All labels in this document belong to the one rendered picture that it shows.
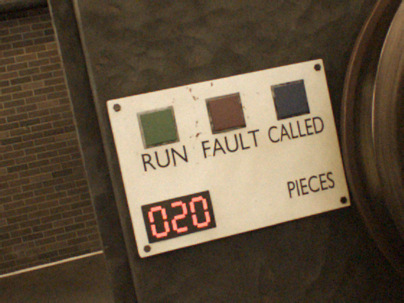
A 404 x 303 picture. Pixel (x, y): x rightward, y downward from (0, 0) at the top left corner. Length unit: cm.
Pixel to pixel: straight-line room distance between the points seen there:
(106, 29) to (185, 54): 9
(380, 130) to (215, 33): 23
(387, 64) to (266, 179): 20
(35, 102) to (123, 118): 600
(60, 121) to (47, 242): 130
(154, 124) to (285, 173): 17
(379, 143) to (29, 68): 620
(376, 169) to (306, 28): 23
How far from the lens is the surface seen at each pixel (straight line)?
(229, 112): 69
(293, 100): 72
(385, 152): 62
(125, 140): 68
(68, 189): 666
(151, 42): 71
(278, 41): 75
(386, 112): 62
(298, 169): 72
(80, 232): 671
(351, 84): 68
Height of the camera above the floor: 120
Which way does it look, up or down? 3 degrees down
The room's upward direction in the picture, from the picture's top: 12 degrees counter-clockwise
